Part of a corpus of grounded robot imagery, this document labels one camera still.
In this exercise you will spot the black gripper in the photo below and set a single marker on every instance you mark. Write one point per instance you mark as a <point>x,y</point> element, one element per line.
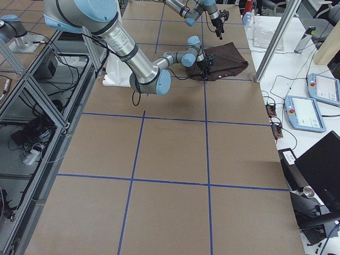
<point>215,22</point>
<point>204,64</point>

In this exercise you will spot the brown t-shirt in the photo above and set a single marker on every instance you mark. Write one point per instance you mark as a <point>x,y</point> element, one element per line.
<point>228,62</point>

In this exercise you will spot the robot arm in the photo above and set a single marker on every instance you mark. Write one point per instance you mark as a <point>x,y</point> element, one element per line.
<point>191,16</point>
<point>101,19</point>

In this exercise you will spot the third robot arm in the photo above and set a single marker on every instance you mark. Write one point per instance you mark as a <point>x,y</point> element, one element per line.
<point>12,28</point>

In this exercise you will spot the red cylinder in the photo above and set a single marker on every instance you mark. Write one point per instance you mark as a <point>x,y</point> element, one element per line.
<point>248,6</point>

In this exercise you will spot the clear plastic bag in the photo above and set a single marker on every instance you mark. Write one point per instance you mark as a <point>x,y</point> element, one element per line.
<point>262,37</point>

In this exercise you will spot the blue tape grid lines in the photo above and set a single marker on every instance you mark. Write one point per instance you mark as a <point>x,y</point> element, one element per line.
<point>207,132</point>

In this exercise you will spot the orange black usb hub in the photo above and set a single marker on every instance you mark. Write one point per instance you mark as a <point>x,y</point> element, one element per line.
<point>271,110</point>

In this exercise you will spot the brown paper table cover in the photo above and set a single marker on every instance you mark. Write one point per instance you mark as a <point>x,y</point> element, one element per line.
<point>172,148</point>

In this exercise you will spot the near teach pendant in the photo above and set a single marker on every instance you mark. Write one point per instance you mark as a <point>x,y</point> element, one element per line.
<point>304,114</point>

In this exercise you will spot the teach pendant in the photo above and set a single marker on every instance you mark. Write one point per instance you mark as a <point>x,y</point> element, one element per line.
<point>304,114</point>
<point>323,88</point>

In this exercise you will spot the far teach pendant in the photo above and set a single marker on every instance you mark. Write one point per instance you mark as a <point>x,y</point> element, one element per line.
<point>323,88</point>

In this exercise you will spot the black box with label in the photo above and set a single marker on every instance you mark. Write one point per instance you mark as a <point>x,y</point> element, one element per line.
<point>293,176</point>

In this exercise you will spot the black monitor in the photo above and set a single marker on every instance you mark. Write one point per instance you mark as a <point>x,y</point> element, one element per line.
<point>319,166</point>

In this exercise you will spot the silver metal cylinder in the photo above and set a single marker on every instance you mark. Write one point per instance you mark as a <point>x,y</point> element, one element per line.
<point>306,192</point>

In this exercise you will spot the white power strip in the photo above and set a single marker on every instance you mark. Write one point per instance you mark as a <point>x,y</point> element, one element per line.
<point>28,158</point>

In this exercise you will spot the aluminium frame post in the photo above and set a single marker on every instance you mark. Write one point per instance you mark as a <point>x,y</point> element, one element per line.
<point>285,20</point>

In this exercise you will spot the white camera pedestal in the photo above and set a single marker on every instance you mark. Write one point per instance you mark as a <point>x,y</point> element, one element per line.
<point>117,73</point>

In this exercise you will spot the aluminium side frame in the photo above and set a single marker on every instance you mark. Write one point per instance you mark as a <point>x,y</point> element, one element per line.
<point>41,112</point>

